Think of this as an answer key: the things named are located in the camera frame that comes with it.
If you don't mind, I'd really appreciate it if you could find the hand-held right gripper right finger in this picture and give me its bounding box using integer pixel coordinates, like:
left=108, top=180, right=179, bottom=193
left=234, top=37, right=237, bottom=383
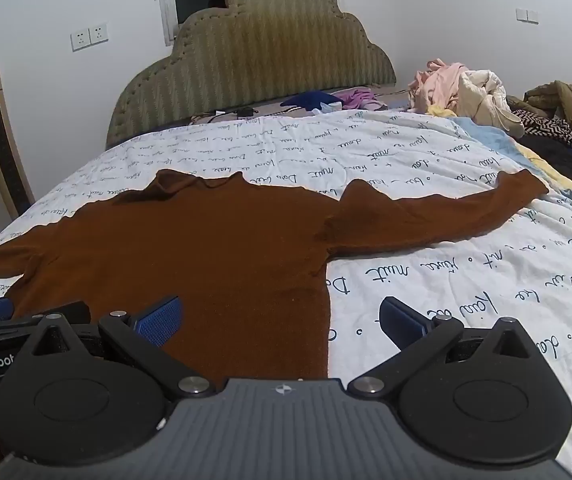
left=347, top=296, right=539, bottom=399

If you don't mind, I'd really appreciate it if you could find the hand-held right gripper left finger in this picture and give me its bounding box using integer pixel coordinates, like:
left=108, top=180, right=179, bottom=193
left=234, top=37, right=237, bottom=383
left=31, top=296, right=214, bottom=402

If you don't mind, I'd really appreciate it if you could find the brown knit sweater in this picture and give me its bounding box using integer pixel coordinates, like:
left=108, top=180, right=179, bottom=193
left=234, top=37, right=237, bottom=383
left=0, top=169, right=549, bottom=466

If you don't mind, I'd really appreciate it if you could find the pink clothes pile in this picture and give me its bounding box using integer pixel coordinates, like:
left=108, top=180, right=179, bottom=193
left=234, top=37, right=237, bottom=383
left=408, top=60, right=473, bottom=113

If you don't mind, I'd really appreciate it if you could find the white script-printed blanket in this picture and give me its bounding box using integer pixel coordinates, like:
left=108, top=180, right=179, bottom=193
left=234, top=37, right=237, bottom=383
left=0, top=109, right=572, bottom=480

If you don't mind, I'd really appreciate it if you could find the gold tower fan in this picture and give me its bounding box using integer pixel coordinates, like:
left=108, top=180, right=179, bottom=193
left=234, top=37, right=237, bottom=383
left=0, top=61, right=36, bottom=221

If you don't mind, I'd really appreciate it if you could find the light blue cloth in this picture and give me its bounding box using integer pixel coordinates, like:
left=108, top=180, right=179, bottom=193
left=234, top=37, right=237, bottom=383
left=458, top=117, right=522, bottom=153

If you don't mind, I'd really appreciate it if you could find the purple cloth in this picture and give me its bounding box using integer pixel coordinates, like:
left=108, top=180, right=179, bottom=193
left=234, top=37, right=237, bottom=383
left=338, top=87, right=388, bottom=111

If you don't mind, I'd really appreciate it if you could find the cream padded jacket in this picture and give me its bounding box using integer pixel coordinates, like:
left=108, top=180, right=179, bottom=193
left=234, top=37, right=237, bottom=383
left=446, top=69, right=525, bottom=138

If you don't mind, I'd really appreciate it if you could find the navy blue cloth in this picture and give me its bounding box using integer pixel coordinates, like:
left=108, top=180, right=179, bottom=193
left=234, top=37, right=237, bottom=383
left=280, top=91, right=344, bottom=110

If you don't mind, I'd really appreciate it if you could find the black white zigzag cloth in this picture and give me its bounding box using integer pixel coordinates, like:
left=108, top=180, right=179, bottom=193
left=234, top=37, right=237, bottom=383
left=508, top=109, right=572, bottom=149

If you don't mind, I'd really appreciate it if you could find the olive green jacket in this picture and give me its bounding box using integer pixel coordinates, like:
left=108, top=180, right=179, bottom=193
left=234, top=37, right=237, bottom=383
left=523, top=80, right=572, bottom=142

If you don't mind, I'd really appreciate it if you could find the olive striped upholstered headboard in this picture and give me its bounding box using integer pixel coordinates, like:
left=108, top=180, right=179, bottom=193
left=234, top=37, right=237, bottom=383
left=106, top=0, right=397, bottom=150

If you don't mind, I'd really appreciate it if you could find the black charger with cable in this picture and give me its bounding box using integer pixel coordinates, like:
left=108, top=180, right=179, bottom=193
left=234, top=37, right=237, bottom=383
left=188, top=106, right=258, bottom=125

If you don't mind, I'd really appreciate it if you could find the white double wall socket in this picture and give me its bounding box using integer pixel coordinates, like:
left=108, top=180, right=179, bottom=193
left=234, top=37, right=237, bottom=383
left=70, top=23, right=109, bottom=52

